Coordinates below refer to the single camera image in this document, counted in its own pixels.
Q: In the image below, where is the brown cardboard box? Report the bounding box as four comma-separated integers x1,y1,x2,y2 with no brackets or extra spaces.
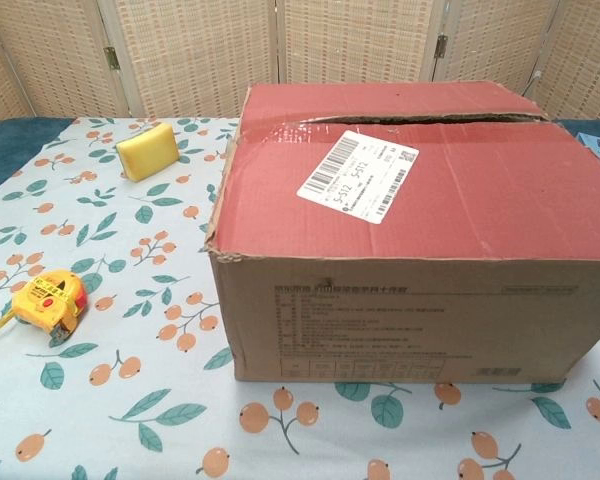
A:
203,78,600,385

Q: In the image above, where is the white shipping label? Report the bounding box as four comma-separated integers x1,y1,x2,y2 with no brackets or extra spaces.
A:
296,129,420,225

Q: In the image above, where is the yellow sponge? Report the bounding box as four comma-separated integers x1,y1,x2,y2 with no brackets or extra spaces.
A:
115,123,181,182

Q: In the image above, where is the floral print tablecloth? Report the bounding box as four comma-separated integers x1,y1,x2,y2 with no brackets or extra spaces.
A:
0,117,600,480

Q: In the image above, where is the yellow tape measure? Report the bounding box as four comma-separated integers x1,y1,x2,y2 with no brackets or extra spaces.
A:
0,268,89,349

